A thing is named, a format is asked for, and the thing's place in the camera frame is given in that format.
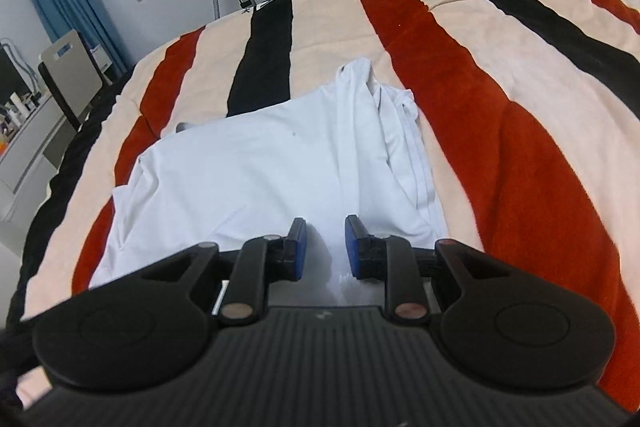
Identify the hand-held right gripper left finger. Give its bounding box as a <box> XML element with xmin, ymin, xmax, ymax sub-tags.
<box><xmin>140</xmin><ymin>217</ymin><xmax>308</xmax><ymax>327</ymax></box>

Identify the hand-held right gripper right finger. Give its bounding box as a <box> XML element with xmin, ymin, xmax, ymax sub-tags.
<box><xmin>345</xmin><ymin>215</ymin><xmax>501</xmax><ymax>322</ymax></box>

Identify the white vanity desk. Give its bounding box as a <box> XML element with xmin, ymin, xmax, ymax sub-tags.
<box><xmin>0</xmin><ymin>91</ymin><xmax>79</xmax><ymax>224</ymax></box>

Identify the black and white chair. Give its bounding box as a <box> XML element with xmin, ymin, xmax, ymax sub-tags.
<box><xmin>37</xmin><ymin>29</ymin><xmax>110</xmax><ymax>134</ymax></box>

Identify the red black cream striped blanket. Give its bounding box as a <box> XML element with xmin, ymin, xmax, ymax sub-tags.
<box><xmin>0</xmin><ymin>0</ymin><xmax>640</xmax><ymax>413</ymax></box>

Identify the group of cosmetic bottles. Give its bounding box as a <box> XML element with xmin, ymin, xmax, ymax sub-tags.
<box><xmin>0</xmin><ymin>88</ymin><xmax>45</xmax><ymax>128</ymax></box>

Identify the white t-shirt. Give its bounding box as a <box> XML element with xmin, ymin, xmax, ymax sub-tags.
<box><xmin>90</xmin><ymin>57</ymin><xmax>449</xmax><ymax>308</ymax></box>

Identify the wavy framed vanity mirror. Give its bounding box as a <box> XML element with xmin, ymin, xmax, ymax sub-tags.
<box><xmin>0</xmin><ymin>38</ymin><xmax>37</xmax><ymax>106</ymax></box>

